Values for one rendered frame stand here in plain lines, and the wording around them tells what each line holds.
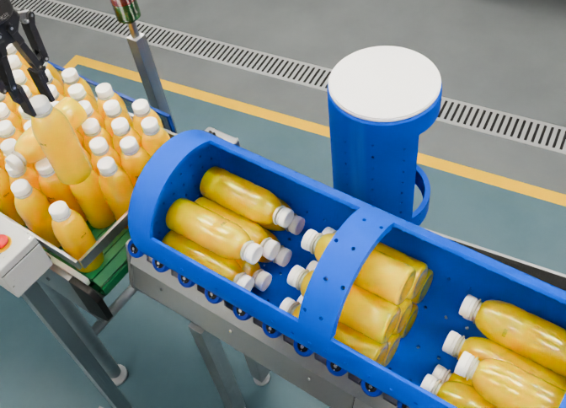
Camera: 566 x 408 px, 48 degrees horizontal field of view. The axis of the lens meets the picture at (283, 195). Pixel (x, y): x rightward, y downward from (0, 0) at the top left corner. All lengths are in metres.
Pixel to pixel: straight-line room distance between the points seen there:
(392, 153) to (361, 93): 0.17
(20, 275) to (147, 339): 1.12
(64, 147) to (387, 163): 0.78
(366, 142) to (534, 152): 1.47
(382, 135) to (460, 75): 1.74
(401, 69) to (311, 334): 0.80
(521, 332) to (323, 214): 0.46
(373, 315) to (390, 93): 0.67
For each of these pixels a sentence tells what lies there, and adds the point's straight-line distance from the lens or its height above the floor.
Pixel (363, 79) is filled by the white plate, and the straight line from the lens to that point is 1.63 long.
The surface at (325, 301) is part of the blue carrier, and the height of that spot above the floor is 1.19.
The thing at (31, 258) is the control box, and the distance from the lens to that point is 1.41.
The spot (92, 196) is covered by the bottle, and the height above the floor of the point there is 1.02.
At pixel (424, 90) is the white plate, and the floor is 1.04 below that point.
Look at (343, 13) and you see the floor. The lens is 3.66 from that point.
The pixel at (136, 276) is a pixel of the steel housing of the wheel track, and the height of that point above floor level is 0.87.
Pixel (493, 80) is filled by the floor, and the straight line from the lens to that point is 3.25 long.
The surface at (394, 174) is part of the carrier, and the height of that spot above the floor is 0.84.
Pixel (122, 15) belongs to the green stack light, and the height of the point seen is 1.18.
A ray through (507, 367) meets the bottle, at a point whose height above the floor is 1.14.
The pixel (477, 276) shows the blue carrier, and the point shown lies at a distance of 1.22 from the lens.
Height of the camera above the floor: 2.10
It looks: 50 degrees down
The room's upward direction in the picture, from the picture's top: 9 degrees counter-clockwise
